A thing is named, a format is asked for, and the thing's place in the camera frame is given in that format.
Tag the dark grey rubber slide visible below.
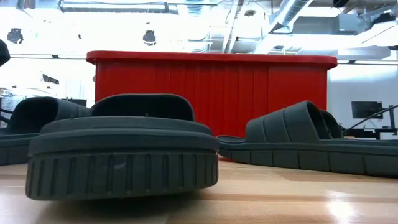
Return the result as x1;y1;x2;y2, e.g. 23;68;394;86
320;109;345;139
25;93;220;201
216;100;398;179
0;96;91;166

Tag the silver ceiling air duct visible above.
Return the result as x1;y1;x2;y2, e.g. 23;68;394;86
269;0;314;34

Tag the red ribbed plastic bin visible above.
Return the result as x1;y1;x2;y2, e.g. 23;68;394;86
86;50;338;138

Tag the dark office desk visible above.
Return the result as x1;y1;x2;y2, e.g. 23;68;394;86
343;126;398;140

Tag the black metal frame bar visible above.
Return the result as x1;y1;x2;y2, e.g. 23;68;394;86
341;104;398;135

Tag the black computer monitor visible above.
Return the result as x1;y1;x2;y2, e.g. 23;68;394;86
351;100;384;119

